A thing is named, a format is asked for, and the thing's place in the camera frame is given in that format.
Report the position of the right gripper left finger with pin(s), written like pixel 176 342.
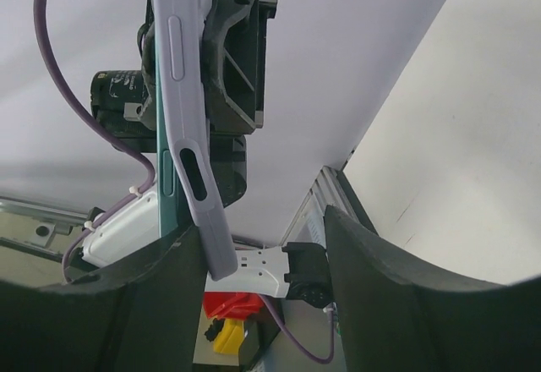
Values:
pixel 140 313

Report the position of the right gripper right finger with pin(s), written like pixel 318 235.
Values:
pixel 398 312

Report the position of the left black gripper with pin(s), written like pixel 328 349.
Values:
pixel 205 62

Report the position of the lavender phone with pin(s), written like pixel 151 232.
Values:
pixel 179 27

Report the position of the teal smartphone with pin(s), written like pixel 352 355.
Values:
pixel 173 210

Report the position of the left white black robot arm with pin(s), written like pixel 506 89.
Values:
pixel 295 271

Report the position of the yellow button housing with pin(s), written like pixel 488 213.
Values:
pixel 226 336

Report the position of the red emergency stop button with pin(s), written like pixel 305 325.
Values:
pixel 238 306

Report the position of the left aluminium frame post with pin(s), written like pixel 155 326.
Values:
pixel 330 187

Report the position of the aluminium front rail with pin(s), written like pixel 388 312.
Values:
pixel 48 222

